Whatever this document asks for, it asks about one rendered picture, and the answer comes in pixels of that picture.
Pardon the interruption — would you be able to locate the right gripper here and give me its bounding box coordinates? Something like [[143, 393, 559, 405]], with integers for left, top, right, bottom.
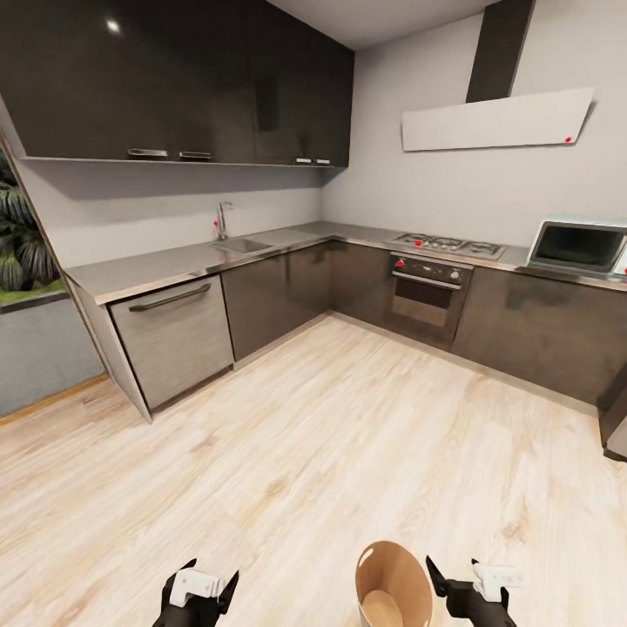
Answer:
[[426, 557, 516, 627]]

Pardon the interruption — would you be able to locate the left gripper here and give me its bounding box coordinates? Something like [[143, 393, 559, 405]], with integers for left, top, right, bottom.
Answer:
[[152, 558, 240, 627]]

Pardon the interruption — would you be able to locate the trash can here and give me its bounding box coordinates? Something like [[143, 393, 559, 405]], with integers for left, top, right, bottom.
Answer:
[[354, 540, 434, 627]]

